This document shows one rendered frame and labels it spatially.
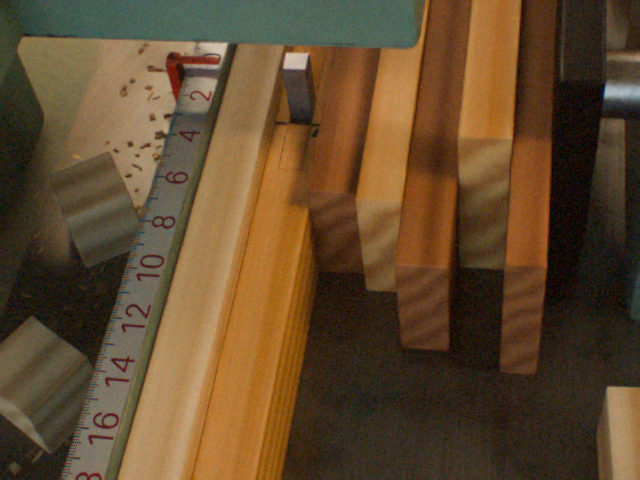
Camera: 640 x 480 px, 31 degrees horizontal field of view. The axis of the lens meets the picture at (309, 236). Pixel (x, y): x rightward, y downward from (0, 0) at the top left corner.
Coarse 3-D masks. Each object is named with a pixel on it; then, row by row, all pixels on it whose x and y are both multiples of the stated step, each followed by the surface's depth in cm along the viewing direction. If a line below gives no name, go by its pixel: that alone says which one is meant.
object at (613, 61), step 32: (576, 0) 38; (576, 32) 37; (576, 64) 36; (608, 64) 41; (576, 96) 36; (608, 96) 41; (576, 128) 37; (576, 160) 39; (576, 192) 40; (576, 224) 41
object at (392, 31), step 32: (32, 0) 37; (64, 0) 37; (96, 0) 37; (128, 0) 37; (160, 0) 37; (192, 0) 36; (224, 0) 36; (256, 0) 36; (288, 0) 36; (320, 0) 36; (352, 0) 35; (384, 0) 35; (416, 0) 35; (32, 32) 39; (64, 32) 38; (96, 32) 38; (128, 32) 38; (160, 32) 38; (192, 32) 38; (224, 32) 37; (256, 32) 37; (288, 32) 37; (320, 32) 37; (352, 32) 36; (384, 32) 36; (416, 32) 36
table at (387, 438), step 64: (576, 256) 43; (320, 320) 43; (384, 320) 43; (576, 320) 42; (320, 384) 41; (384, 384) 41; (448, 384) 41; (512, 384) 40; (576, 384) 40; (320, 448) 40; (384, 448) 39; (448, 448) 39; (512, 448) 39; (576, 448) 39
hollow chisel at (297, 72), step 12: (288, 60) 42; (300, 60) 42; (288, 72) 42; (300, 72) 42; (288, 84) 43; (300, 84) 42; (312, 84) 43; (288, 96) 43; (300, 96) 43; (312, 96) 44; (300, 108) 44; (312, 108) 44; (300, 120) 44
